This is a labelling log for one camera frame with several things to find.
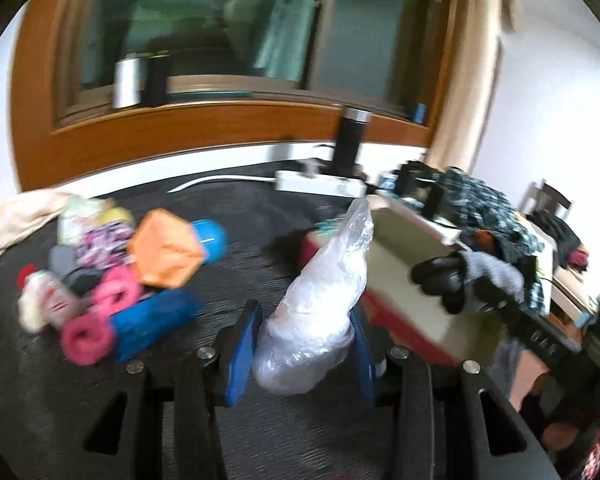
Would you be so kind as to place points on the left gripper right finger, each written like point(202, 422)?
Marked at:
point(369, 353)

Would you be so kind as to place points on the white power strip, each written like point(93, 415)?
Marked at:
point(320, 184)

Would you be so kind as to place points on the pink leopard sock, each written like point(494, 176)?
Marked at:
point(104, 247)

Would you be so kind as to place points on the black cylinder on sill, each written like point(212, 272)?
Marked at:
point(157, 78)

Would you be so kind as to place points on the red cardboard box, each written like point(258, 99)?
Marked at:
point(402, 238)

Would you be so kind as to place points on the blue ball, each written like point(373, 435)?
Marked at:
point(212, 237)

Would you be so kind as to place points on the black thermos flask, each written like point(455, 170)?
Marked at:
point(349, 135)

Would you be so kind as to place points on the small blue bottle on sill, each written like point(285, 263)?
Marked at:
point(419, 113)

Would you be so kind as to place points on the wooden window frame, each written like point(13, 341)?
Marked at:
point(241, 72)

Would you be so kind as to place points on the grey sock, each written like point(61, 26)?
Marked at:
point(63, 264)

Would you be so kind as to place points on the black chair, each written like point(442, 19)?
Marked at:
point(542, 196)

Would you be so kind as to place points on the yellow white small box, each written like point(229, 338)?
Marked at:
point(80, 215)

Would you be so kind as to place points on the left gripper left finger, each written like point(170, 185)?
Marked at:
point(235, 346)

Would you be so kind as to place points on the orange cube box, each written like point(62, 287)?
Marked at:
point(165, 250)

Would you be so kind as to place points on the cream curtain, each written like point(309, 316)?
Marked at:
point(23, 214)

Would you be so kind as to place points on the clear plastic bag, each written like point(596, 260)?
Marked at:
point(310, 332)

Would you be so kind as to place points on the white chicken plush toy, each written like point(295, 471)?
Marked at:
point(45, 301)

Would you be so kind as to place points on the plaid shirt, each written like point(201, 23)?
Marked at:
point(489, 223)

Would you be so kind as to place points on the pink foam tube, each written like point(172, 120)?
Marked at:
point(88, 338)

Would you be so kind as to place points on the blue foam roll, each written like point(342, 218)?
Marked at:
point(142, 325)

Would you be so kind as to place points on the white cylinder on sill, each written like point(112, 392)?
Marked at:
point(126, 83)

